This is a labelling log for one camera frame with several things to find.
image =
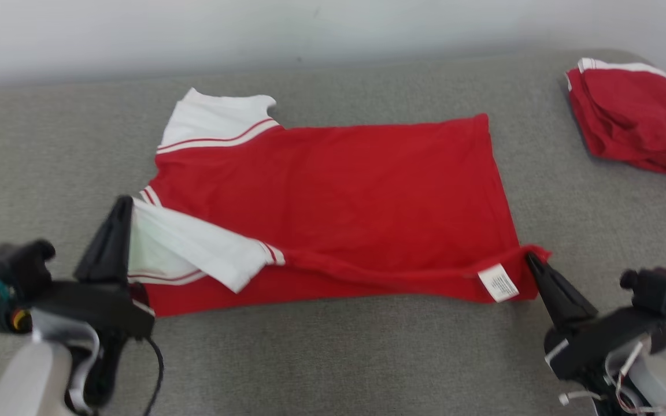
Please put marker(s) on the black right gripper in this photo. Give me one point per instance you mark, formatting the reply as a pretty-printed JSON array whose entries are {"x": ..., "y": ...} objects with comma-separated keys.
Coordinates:
[{"x": 605, "y": 344}]

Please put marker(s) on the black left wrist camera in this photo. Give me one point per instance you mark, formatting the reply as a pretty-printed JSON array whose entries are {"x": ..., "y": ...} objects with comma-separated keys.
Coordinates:
[{"x": 12, "y": 271}]

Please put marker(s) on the red shorts white hem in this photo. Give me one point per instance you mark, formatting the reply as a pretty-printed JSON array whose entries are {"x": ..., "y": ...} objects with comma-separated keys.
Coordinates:
[{"x": 628, "y": 115}]

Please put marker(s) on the red jersey shirt white sleeves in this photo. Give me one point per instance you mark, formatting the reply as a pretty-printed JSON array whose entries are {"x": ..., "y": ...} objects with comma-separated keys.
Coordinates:
[{"x": 339, "y": 190}]

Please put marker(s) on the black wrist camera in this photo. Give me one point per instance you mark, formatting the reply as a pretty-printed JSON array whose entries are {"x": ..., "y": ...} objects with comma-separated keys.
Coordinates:
[
  {"x": 12, "y": 271},
  {"x": 657, "y": 289}
]

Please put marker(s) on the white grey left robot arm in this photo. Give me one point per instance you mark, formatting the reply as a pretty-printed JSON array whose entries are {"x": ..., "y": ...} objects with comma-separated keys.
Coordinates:
[{"x": 26, "y": 381}]

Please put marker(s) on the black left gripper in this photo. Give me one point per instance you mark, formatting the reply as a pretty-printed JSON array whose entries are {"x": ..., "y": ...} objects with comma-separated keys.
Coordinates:
[{"x": 102, "y": 309}]

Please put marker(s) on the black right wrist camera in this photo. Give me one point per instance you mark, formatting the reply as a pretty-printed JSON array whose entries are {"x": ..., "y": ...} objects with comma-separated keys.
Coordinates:
[{"x": 657, "y": 289}]

